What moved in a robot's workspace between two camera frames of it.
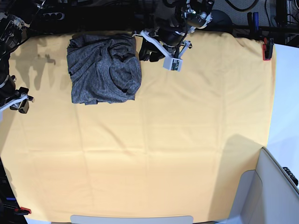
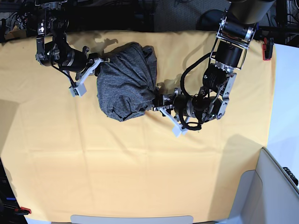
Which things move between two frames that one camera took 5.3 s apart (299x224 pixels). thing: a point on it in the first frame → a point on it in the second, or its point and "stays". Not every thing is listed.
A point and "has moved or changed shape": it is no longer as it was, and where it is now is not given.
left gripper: [8, 93] → [73, 60]
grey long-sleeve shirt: [103, 68] has moved or changed shape
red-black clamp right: [267, 48] stays
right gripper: [170, 33] → [185, 104]
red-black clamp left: [21, 211] stays
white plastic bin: [265, 196] stays
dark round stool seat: [220, 22] stays
